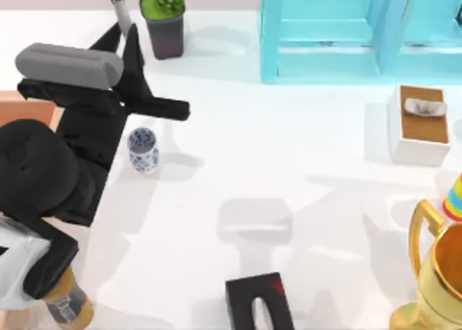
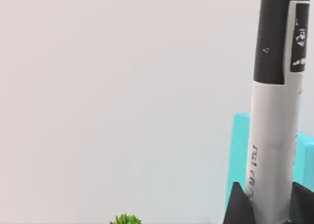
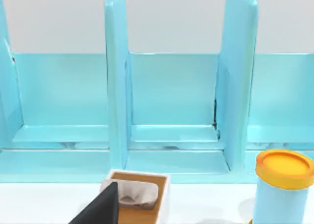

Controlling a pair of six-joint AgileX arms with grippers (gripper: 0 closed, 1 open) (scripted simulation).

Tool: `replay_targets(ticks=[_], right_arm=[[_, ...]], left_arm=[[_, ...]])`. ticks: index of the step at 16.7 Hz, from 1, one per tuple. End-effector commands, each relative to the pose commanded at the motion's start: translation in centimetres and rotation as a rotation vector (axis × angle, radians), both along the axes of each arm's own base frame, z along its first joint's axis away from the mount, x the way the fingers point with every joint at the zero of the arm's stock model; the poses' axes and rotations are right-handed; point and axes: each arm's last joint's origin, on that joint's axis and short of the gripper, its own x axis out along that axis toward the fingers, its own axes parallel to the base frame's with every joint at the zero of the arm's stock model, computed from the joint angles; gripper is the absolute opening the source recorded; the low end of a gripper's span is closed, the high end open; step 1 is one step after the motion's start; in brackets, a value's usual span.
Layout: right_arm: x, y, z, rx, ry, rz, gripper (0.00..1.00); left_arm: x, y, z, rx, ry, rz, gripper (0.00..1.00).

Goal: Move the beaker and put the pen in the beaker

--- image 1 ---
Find white box with wooden top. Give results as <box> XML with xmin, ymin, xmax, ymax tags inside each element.
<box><xmin>387</xmin><ymin>84</ymin><xmax>452</xmax><ymax>168</ymax></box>

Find gold trophy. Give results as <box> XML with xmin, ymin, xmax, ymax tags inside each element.
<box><xmin>388</xmin><ymin>199</ymin><xmax>462</xmax><ymax>330</ymax></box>

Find black box with slot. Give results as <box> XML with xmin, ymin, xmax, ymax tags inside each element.
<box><xmin>225</xmin><ymin>272</ymin><xmax>296</xmax><ymax>330</ymax></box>

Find stack of coloured rings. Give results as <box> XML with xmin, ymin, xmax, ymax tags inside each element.
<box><xmin>441</xmin><ymin>174</ymin><xmax>462</xmax><ymax>223</ymax></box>

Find grey crumpled tissue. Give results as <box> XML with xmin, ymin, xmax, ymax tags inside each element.
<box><xmin>403</xmin><ymin>96</ymin><xmax>449</xmax><ymax>122</ymax></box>

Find brown bottle with grey label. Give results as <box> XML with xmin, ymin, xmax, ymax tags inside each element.
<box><xmin>42</xmin><ymin>266</ymin><xmax>96</xmax><ymax>326</ymax></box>

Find green succulent in dark pot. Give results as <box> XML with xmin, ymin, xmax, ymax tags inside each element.
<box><xmin>139</xmin><ymin>0</ymin><xmax>187</xmax><ymax>61</ymax></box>

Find grey bottle with black label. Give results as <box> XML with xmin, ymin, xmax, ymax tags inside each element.
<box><xmin>105</xmin><ymin>0</ymin><xmax>131</xmax><ymax>38</ymax></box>

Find light blue rack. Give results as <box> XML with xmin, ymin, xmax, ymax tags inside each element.
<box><xmin>258</xmin><ymin>0</ymin><xmax>462</xmax><ymax>86</ymax></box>

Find shallow salmon-coloured box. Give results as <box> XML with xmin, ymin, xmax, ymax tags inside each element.
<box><xmin>0</xmin><ymin>89</ymin><xmax>61</xmax><ymax>133</ymax></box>

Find blue and white patterned cup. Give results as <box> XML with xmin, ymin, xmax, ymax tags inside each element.
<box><xmin>127</xmin><ymin>127</ymin><xmax>160</xmax><ymax>175</ymax></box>

